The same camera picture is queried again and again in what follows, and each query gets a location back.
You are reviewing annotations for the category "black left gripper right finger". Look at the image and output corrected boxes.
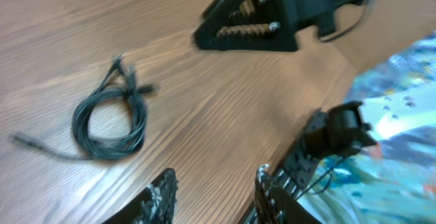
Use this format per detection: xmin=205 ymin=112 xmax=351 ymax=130
xmin=254 ymin=164 xmax=320 ymax=224

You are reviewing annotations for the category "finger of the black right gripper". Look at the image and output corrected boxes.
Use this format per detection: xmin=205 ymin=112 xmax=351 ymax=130
xmin=193 ymin=0 xmax=298 ymax=52

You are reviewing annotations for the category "black cable bundle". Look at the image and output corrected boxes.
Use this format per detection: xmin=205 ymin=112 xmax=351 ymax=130
xmin=8 ymin=54 xmax=158 ymax=161

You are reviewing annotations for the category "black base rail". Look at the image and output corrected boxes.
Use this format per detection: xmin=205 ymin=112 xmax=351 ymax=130
xmin=238 ymin=100 xmax=378 ymax=224

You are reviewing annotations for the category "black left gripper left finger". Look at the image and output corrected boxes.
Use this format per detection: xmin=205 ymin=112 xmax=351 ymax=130
xmin=103 ymin=168 xmax=178 ymax=224

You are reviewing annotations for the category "blue green patterned cloth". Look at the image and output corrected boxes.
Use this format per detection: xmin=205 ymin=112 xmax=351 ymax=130
xmin=299 ymin=34 xmax=435 ymax=224

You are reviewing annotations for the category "black right camera cable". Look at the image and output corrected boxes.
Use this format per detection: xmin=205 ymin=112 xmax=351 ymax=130
xmin=319 ymin=4 xmax=371 ymax=44

